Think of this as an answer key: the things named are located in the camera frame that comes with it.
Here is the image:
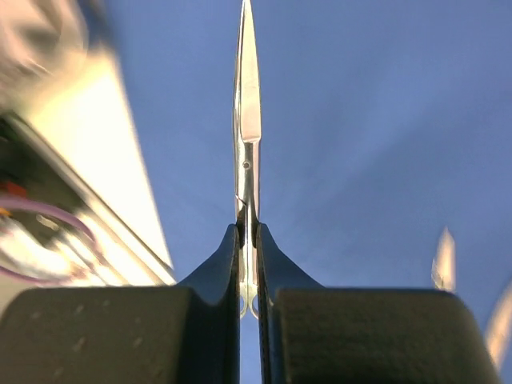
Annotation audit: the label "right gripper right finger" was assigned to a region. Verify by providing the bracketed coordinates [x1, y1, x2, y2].
[257, 225, 501, 383]

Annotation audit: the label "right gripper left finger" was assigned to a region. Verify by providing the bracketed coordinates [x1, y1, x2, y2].
[1, 226, 239, 384]

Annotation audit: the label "steel forceps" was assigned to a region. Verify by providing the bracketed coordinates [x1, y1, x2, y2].
[431, 227, 456, 292]
[485, 282, 511, 370]

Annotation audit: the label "aluminium front rail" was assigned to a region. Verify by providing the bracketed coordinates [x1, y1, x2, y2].
[1, 113, 176, 286]

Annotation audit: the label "blue surgical drape cloth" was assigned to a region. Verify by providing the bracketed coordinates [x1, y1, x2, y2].
[99, 0, 512, 384]

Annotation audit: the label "steel pointed scissors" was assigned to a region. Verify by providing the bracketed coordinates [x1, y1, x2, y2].
[233, 0, 262, 317]

